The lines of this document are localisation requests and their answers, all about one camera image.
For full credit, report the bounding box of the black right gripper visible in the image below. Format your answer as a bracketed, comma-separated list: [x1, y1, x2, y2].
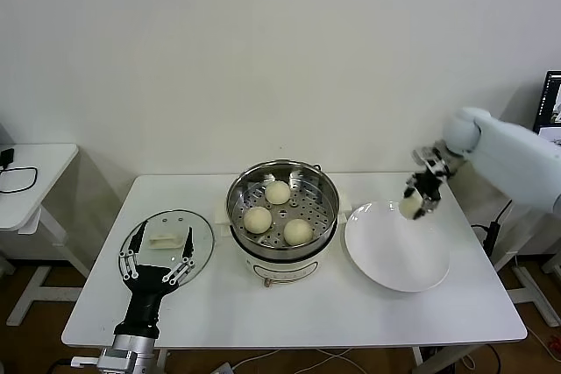
[402, 167, 444, 221]

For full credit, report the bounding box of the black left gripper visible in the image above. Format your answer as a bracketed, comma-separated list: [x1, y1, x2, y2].
[113, 220, 196, 338]

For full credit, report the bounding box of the white steamed baozi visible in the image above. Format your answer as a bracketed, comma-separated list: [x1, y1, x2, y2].
[244, 206, 273, 235]
[266, 180, 291, 206]
[283, 218, 315, 247]
[399, 196, 424, 221]

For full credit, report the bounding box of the round glass pot lid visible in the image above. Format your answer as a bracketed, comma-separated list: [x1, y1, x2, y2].
[118, 209, 216, 292]

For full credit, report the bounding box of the perforated steel steamer basket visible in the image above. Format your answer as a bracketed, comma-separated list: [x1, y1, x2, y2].
[226, 159, 341, 260]

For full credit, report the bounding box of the round white plate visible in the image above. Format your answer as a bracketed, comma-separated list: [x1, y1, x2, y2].
[344, 201, 451, 293]

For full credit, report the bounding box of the black hanging power brick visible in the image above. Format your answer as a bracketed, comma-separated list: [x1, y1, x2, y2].
[472, 221, 501, 258]

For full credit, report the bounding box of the white electric cooking pot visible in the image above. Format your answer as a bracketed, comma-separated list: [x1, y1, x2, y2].
[214, 187, 354, 290]

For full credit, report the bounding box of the white side table with adapter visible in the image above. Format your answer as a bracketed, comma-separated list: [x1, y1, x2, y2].
[0, 142, 91, 327]

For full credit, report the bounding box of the open dark laptop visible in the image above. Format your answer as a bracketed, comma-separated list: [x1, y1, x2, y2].
[534, 70, 561, 147]

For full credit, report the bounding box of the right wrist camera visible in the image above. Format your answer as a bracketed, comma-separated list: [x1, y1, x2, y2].
[410, 144, 440, 170]

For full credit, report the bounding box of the white laptop charging cable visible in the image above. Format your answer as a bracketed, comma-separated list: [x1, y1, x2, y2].
[494, 201, 514, 226]

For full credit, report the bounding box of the black looped cable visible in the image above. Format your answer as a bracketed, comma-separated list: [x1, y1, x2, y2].
[0, 166, 39, 194]

